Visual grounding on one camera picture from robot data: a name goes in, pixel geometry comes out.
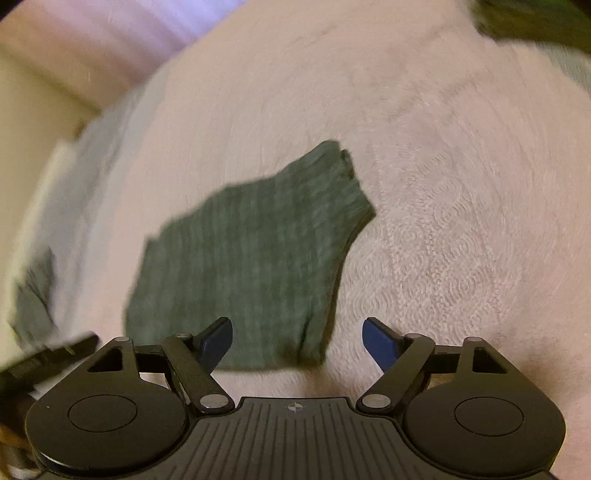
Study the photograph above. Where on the pale lavender bed sheet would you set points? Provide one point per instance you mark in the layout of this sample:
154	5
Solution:
87	194

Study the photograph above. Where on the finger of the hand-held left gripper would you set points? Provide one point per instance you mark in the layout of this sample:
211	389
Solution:
69	350

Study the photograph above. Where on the olive brown garment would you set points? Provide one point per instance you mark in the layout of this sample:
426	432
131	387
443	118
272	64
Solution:
531	18

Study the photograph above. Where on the plain grey t-shirt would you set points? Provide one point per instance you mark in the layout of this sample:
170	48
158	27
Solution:
36	295

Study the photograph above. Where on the pink sheer curtain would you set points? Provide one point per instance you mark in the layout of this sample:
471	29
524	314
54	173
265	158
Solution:
115	32

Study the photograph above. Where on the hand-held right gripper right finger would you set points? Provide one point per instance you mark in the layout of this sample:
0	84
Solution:
381	344

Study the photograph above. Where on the grey plaid pants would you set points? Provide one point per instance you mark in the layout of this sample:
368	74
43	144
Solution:
249	258

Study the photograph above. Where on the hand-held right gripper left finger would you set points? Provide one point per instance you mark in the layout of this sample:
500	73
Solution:
214	344

